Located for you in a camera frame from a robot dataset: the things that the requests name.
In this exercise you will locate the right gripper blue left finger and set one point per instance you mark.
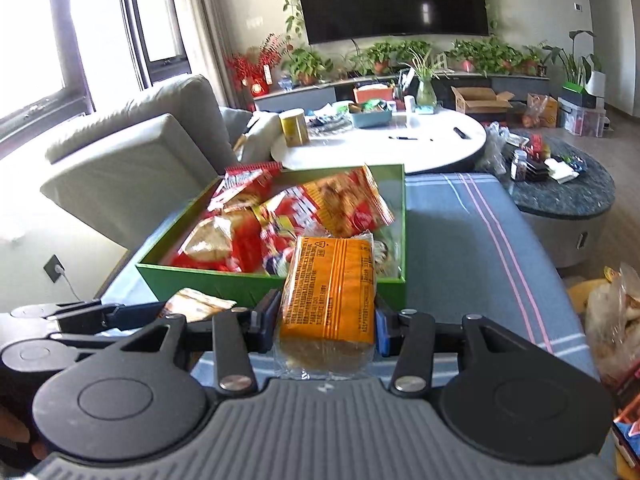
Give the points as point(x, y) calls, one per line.
point(263, 321)

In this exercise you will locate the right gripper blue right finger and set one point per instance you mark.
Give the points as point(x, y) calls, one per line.
point(387, 329)

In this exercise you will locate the orange cracker packet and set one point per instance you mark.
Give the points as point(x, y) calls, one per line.
point(326, 322)

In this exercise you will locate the red cracker snack bag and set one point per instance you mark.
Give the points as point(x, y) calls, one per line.
point(228, 242)

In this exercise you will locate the yellow red lobster snack bag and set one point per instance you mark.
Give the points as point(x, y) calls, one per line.
point(283, 218)

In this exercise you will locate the blue tray with snacks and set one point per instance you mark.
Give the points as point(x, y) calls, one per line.
point(373, 113)

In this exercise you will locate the plastic bag with snacks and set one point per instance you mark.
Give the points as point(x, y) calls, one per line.
point(612, 324)

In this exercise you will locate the pale yellow snack packet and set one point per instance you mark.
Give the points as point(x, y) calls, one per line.
point(195, 306)

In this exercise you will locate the green storage box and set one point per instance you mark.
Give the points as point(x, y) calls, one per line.
point(246, 289)

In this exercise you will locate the blue striped cloth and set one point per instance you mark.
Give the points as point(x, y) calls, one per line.
point(469, 251)

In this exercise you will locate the red orange snack bag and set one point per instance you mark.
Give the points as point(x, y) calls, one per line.
point(349, 203)

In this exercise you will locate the red white snack bag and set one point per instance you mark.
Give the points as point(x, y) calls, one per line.
point(244, 187)

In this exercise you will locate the white oval coffee table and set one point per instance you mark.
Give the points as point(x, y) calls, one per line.
point(421, 143)

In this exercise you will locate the grey sofa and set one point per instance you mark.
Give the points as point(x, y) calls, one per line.
point(122, 172)

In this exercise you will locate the small dark glass jar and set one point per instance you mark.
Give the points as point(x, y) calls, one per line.
point(519, 166)

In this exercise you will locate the black marker pen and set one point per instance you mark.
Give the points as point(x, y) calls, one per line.
point(462, 134)

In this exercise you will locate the yellow tin can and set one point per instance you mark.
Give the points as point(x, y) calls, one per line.
point(294, 127)

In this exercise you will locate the dark marble round table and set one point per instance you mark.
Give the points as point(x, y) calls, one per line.
point(568, 218)

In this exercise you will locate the glass vase with plant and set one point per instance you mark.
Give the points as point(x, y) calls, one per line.
point(427, 65)

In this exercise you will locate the cardboard box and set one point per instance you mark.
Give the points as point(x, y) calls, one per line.
point(481, 100)

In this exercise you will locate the red flower decoration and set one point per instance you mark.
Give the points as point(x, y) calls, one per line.
point(253, 69)

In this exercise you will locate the clear plastic storage bin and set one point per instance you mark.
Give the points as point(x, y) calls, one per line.
point(581, 121)

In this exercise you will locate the tall potted plant white pot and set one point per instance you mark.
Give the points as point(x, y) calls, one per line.
point(577, 69)

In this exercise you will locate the window with dark frame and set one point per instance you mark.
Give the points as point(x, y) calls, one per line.
point(61, 59)

